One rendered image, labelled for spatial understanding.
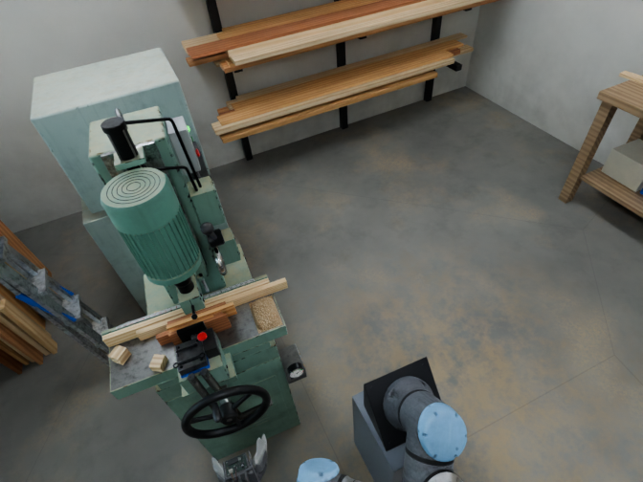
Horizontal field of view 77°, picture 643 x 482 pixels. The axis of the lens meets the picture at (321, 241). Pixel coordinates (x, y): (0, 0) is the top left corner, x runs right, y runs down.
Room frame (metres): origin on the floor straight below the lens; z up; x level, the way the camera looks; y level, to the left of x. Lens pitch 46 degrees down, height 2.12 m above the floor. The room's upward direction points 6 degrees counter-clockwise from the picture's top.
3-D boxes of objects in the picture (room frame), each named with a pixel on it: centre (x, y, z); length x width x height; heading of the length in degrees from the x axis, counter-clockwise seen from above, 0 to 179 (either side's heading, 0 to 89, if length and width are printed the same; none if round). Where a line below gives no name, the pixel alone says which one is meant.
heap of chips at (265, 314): (0.84, 0.23, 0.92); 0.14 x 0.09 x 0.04; 17
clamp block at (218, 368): (0.67, 0.44, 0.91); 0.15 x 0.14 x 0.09; 107
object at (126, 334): (0.87, 0.50, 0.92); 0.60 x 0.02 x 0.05; 107
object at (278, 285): (0.87, 0.41, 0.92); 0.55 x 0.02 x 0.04; 107
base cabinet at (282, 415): (0.97, 0.50, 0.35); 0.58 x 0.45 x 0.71; 17
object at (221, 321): (0.77, 0.45, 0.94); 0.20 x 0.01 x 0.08; 107
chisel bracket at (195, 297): (0.88, 0.47, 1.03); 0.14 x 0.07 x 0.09; 17
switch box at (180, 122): (1.21, 0.43, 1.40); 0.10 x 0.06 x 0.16; 17
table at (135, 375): (0.75, 0.46, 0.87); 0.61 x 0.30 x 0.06; 107
